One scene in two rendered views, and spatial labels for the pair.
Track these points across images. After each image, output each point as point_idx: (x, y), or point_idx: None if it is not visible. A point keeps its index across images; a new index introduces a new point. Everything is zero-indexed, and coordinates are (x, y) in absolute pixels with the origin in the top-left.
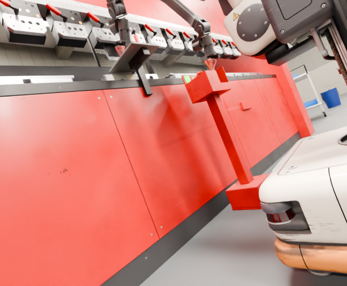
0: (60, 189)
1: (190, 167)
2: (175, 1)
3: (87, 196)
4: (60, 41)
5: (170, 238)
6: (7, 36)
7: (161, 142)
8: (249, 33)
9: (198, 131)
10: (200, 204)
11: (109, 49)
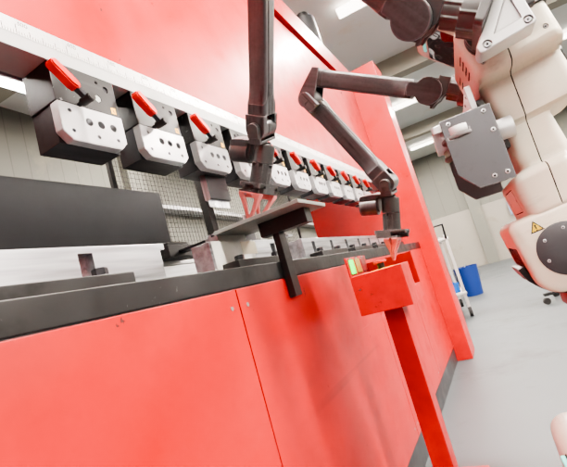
0: None
1: (355, 453)
2: (344, 127)
3: None
4: (138, 163)
5: None
6: (41, 144)
7: (317, 401)
8: (560, 260)
9: (356, 367)
10: None
11: (212, 185)
